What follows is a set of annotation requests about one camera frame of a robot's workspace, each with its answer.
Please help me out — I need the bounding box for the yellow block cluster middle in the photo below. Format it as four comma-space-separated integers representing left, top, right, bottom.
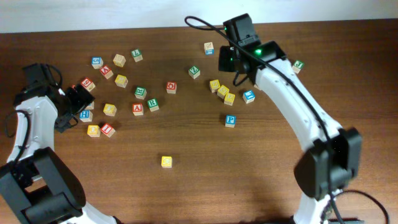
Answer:
217, 85, 229, 99

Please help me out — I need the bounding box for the blue H block lower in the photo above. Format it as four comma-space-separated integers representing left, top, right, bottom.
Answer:
79, 110, 93, 122

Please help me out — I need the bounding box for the yellow G block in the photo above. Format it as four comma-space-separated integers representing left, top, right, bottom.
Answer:
114, 75, 128, 88

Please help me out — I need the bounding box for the yellow O block upper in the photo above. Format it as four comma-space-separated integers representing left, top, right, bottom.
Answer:
103, 103, 117, 116

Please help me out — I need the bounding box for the red 6 block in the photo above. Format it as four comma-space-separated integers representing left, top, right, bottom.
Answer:
80, 78, 95, 92

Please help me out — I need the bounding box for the red Q block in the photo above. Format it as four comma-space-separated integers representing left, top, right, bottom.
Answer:
166, 82, 177, 94

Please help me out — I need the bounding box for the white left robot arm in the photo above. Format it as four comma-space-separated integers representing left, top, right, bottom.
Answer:
1, 63, 120, 224

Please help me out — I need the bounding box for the green Z block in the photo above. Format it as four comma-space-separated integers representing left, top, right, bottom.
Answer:
188, 66, 200, 79

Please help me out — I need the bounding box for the blue S block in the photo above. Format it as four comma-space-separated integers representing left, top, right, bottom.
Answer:
91, 57, 104, 69

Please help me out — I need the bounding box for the red A block upper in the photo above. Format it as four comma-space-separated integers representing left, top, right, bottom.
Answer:
100, 65, 114, 79

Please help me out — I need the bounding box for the yellow o block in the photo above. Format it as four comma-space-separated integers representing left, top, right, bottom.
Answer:
87, 125, 101, 138
103, 103, 117, 116

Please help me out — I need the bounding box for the green r block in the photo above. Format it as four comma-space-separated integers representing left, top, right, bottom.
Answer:
147, 98, 159, 112
134, 86, 147, 100

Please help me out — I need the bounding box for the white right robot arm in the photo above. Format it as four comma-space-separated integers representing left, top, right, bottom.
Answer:
219, 14, 362, 223

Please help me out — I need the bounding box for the green L block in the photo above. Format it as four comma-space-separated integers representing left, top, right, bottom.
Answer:
131, 49, 143, 62

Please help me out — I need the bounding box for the blue h block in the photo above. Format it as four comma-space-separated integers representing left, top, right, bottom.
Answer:
85, 101, 95, 110
79, 110, 93, 122

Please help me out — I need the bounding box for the blue H block upper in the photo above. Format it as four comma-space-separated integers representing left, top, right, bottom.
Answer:
85, 101, 95, 110

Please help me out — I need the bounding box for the yellow block cluster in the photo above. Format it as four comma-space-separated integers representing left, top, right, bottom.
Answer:
224, 93, 236, 106
217, 85, 229, 99
210, 80, 220, 93

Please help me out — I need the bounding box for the blue P block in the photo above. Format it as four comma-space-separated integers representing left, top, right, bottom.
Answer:
225, 114, 236, 128

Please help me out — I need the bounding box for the plain wooden block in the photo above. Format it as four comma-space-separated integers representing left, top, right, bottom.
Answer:
113, 54, 126, 67

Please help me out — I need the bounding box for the yellow block cluster lower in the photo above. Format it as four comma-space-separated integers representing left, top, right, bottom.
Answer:
224, 93, 236, 106

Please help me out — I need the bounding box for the red I block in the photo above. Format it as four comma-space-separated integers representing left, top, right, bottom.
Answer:
101, 123, 116, 138

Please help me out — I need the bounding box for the yellow C block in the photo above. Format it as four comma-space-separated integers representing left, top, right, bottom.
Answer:
161, 156, 173, 168

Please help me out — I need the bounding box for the yellow block cluster left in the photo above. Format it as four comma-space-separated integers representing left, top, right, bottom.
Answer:
210, 80, 220, 93

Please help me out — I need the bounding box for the red a block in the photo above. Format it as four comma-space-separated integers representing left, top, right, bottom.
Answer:
132, 103, 144, 116
100, 65, 114, 79

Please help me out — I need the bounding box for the red A block lower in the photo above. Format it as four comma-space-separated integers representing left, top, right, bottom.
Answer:
132, 103, 144, 116

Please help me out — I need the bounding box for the green J block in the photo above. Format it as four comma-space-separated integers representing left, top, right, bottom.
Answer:
292, 60, 305, 74

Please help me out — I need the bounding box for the yellow O block lower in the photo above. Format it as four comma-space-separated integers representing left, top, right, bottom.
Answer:
87, 125, 101, 138

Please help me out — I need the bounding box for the blue-sided wooden block top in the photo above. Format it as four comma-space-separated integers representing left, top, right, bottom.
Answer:
204, 42, 214, 55

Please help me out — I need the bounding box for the blue I block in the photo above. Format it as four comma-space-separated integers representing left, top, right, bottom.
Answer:
243, 90, 256, 104

